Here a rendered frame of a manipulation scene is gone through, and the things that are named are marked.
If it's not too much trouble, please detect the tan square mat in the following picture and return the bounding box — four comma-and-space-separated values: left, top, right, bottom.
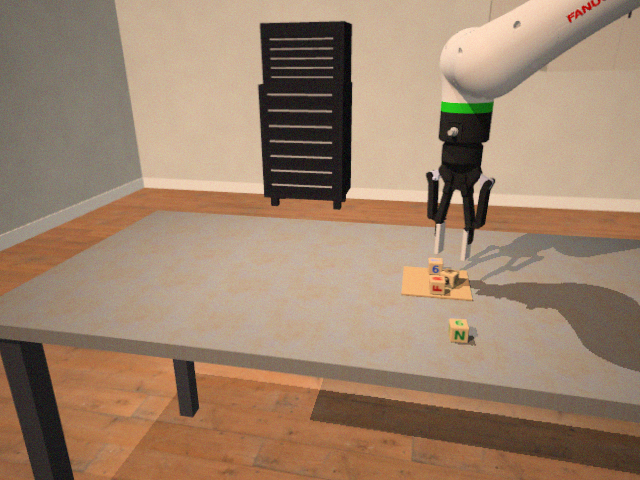
401, 266, 472, 301

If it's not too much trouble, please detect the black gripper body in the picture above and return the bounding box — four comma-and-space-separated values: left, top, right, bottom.
438, 142, 483, 191

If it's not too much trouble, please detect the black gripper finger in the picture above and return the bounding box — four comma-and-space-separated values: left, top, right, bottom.
426, 170, 455, 254
459, 173, 495, 261

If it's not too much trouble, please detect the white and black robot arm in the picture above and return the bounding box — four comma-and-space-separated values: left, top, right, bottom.
438, 0, 640, 146

